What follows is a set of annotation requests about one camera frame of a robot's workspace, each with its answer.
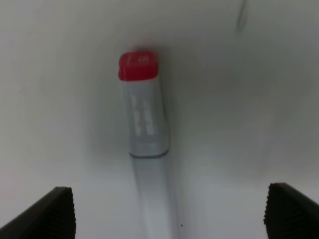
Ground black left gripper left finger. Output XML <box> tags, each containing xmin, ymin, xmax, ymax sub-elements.
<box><xmin>0</xmin><ymin>187</ymin><xmax>76</xmax><ymax>239</ymax></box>

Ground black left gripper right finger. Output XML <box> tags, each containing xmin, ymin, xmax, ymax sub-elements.
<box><xmin>263</xmin><ymin>183</ymin><xmax>319</xmax><ymax>239</ymax></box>

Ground white marker red caps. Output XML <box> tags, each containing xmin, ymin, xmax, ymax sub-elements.
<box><xmin>118</xmin><ymin>50</ymin><xmax>179</xmax><ymax>239</ymax></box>

